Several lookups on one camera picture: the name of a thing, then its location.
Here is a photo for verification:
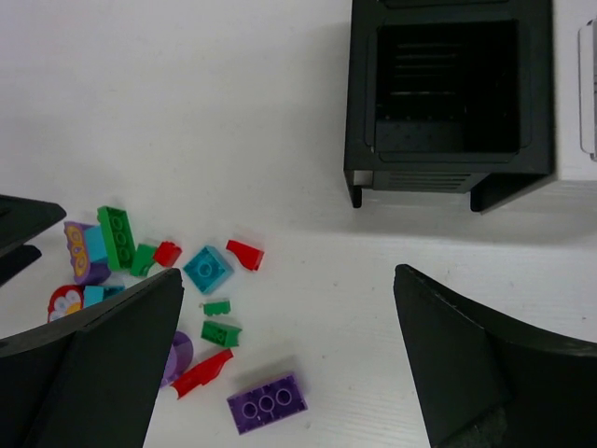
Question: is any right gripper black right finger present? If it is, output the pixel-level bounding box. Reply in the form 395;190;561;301
394;264;596;447

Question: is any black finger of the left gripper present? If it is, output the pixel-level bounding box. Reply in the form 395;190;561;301
0;195;66;286

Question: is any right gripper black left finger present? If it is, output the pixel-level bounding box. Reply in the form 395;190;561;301
1;269;183;447

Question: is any purple owl lego brick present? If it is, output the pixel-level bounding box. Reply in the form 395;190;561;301
63;221;111;286

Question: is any red flower lego brick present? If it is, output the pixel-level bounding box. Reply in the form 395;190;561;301
48;285;84;322

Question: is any long teal lego brick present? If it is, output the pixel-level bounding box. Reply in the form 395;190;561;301
83;286;125;308

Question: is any purple round paw lego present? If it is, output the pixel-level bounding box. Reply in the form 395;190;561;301
160;331;194;387

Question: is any long red lego piece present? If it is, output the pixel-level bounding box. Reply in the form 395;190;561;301
172;348;234;399

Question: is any small green lego piece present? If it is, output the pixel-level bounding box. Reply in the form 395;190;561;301
130;244;157;277

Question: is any green square lego brick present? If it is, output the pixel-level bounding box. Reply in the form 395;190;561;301
201;320;242;348

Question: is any small red lego brick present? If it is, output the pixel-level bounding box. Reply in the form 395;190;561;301
153;241;183;268

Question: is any tiny green lego piece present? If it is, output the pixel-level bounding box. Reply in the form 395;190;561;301
202;300;231;316

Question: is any teal square lego brick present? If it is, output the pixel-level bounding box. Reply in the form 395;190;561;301
183;245;234;295

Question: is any purple rectangular lego brick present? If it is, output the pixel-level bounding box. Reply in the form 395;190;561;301
227;372;308;435

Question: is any red slope lego upper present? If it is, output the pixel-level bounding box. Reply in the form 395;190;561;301
226;240;265;272

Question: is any black slatted container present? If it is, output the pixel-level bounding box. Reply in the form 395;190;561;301
343;1;556;213

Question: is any white slatted container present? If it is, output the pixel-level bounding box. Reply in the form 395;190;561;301
556;7;596;181

